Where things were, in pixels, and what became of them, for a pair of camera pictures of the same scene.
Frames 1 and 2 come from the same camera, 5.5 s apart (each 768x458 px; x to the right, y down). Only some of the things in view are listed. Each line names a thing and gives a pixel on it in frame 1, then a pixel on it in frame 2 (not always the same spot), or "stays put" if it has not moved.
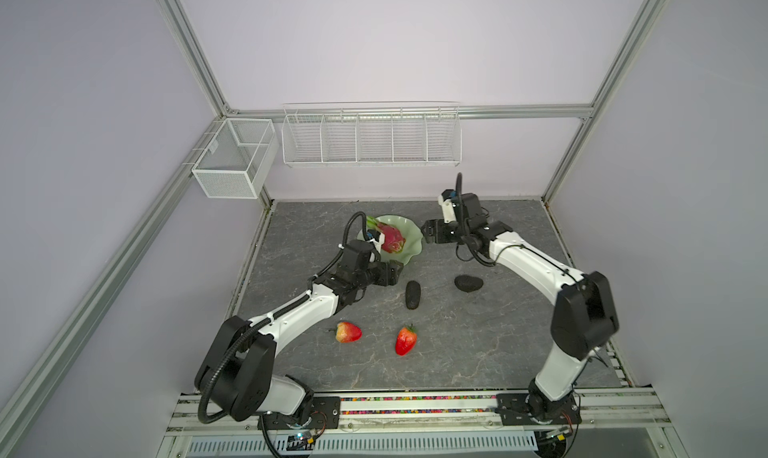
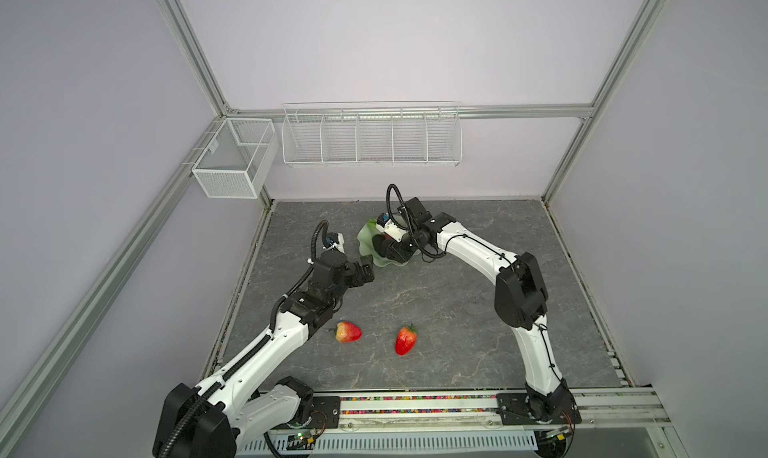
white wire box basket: x=236 y=161 stays put
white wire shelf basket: x=382 y=133 stays put
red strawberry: x=405 y=340 stays put
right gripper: x=438 y=226 → x=397 y=252
